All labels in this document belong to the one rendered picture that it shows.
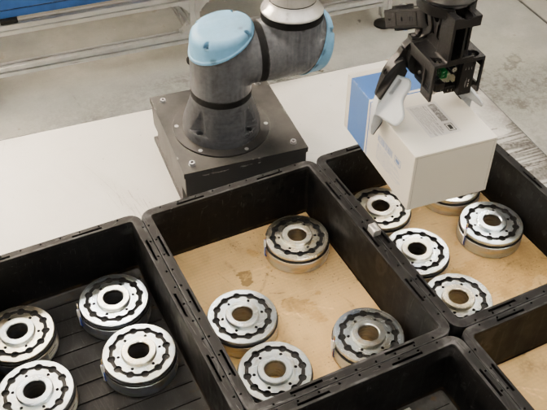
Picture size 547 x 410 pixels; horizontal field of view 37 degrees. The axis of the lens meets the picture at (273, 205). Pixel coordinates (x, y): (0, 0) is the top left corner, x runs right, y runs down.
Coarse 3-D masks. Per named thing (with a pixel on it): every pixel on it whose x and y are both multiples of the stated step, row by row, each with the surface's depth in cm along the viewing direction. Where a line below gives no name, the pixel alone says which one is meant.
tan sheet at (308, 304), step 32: (192, 256) 130; (224, 256) 130; (256, 256) 130; (192, 288) 125; (224, 288) 125; (256, 288) 126; (288, 288) 126; (320, 288) 126; (352, 288) 126; (288, 320) 121; (320, 320) 121; (320, 352) 117
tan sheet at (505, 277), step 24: (480, 192) 142; (432, 216) 138; (456, 216) 138; (456, 240) 134; (528, 240) 134; (456, 264) 130; (480, 264) 130; (504, 264) 130; (528, 264) 130; (504, 288) 126; (528, 288) 126
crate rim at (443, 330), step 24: (288, 168) 131; (312, 168) 131; (216, 192) 127; (336, 192) 127; (144, 216) 123; (360, 216) 123; (168, 264) 115; (408, 288) 113; (192, 312) 109; (432, 312) 109; (216, 336) 106; (432, 336) 106; (360, 360) 103; (384, 360) 103; (240, 384) 101; (312, 384) 101; (264, 408) 98
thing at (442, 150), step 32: (352, 96) 115; (416, 96) 111; (448, 96) 111; (352, 128) 118; (384, 128) 108; (416, 128) 106; (448, 128) 106; (480, 128) 106; (384, 160) 110; (416, 160) 102; (448, 160) 104; (480, 160) 106; (416, 192) 106; (448, 192) 108
